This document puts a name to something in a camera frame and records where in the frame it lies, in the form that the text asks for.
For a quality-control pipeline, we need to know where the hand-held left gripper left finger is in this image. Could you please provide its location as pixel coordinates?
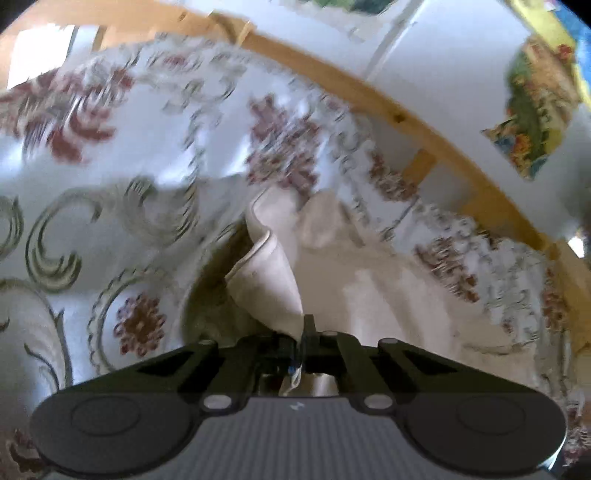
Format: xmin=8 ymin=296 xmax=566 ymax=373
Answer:
xmin=60 ymin=335 xmax=301 ymax=414

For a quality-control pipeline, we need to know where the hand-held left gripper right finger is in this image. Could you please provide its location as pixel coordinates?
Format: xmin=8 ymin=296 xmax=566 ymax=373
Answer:
xmin=302 ymin=314 xmax=532 ymax=412

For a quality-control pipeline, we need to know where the large beige garment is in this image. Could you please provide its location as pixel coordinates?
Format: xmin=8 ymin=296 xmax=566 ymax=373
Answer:
xmin=180 ymin=178 xmax=541 ymax=400

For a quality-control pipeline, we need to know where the floral patterned bed sheet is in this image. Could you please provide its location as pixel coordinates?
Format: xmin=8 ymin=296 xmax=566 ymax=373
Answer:
xmin=0 ymin=32 xmax=591 ymax=480

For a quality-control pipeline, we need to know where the wooden bed frame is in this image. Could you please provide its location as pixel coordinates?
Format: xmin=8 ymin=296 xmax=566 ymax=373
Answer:
xmin=0 ymin=0 xmax=591 ymax=365

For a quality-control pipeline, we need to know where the green yellow wall poster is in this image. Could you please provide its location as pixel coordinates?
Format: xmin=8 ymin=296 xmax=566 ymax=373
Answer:
xmin=481 ymin=0 xmax=591 ymax=182

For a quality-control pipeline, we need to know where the green blue wall poster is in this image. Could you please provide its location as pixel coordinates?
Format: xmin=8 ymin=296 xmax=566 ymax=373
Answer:
xmin=300 ymin=0 xmax=398 ymax=17

